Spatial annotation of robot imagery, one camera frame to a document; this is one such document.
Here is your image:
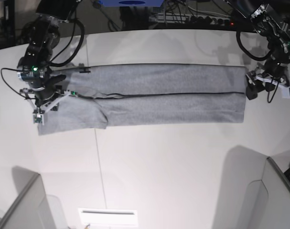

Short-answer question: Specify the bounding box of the grey partition panel left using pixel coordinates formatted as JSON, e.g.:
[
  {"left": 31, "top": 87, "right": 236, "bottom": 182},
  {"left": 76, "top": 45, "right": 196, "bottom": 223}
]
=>
[{"left": 0, "top": 173, "right": 56, "bottom": 229}]

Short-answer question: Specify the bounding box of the blue box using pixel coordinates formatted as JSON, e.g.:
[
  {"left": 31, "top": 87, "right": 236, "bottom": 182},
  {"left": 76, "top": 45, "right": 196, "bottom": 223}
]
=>
[{"left": 98, "top": 0, "right": 164, "bottom": 7}]

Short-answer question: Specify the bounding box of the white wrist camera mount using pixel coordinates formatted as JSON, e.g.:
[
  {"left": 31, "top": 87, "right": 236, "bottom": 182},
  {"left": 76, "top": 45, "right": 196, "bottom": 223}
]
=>
[
  {"left": 246, "top": 69, "right": 290, "bottom": 99},
  {"left": 20, "top": 88, "right": 77, "bottom": 125}
]

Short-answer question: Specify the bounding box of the white power strip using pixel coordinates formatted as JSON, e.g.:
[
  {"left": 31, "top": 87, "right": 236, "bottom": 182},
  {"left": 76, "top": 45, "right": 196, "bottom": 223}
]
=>
[{"left": 149, "top": 13, "right": 234, "bottom": 26}]

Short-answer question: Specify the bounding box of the white slotted tray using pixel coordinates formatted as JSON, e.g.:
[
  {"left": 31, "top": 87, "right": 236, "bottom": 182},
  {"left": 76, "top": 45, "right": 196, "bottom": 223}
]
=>
[{"left": 78, "top": 208, "right": 139, "bottom": 227}]

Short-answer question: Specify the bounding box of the grey partition panel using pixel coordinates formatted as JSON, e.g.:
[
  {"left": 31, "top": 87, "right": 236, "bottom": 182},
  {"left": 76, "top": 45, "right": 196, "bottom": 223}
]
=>
[
  {"left": 236, "top": 157, "right": 290, "bottom": 229},
  {"left": 0, "top": 173, "right": 56, "bottom": 229}
]

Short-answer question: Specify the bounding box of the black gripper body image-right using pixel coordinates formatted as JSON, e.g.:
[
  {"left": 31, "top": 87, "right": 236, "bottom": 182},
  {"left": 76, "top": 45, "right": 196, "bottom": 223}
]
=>
[{"left": 256, "top": 56, "right": 290, "bottom": 83}]

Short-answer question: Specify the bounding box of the grey T-shirt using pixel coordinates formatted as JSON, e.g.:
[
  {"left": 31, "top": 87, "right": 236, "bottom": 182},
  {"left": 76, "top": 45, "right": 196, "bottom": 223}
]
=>
[{"left": 38, "top": 64, "right": 246, "bottom": 135}]

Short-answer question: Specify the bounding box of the grey partition panel right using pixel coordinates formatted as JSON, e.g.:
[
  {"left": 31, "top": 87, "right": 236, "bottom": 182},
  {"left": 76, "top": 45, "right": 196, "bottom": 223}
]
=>
[{"left": 236, "top": 157, "right": 290, "bottom": 229}]

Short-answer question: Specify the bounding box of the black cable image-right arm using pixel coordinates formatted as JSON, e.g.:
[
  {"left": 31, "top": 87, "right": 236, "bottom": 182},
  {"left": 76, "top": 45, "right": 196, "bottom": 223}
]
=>
[{"left": 236, "top": 31, "right": 273, "bottom": 62}]

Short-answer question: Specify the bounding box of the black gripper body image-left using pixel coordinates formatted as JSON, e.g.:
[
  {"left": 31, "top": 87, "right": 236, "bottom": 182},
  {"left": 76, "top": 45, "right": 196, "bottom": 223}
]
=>
[{"left": 25, "top": 74, "right": 66, "bottom": 107}]

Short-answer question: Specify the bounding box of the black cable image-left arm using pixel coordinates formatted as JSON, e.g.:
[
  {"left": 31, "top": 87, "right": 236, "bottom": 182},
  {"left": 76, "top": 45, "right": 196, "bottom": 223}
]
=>
[{"left": 49, "top": 19, "right": 86, "bottom": 67}]

